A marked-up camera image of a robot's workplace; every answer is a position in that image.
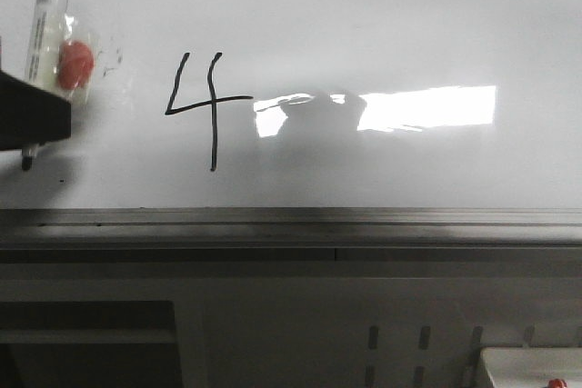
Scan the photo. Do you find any small red object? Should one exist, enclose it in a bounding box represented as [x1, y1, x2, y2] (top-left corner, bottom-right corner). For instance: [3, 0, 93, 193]
[547, 379, 567, 388]

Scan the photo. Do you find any white whiteboard marker black tip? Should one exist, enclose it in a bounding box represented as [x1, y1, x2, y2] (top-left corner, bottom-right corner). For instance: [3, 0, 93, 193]
[21, 0, 76, 172]

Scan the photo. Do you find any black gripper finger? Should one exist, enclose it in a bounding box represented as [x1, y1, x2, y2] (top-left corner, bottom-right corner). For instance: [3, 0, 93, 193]
[1, 70, 72, 151]

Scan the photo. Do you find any grey slotted metal panel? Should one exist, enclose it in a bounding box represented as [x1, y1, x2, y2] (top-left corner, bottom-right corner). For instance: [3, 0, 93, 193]
[204, 277, 581, 387]

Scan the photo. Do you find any white whiteboard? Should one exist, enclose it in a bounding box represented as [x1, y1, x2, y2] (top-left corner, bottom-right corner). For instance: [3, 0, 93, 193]
[1, 0, 581, 208]

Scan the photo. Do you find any red round magnet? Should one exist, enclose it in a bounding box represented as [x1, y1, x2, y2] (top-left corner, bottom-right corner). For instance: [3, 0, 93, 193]
[57, 40, 95, 91]

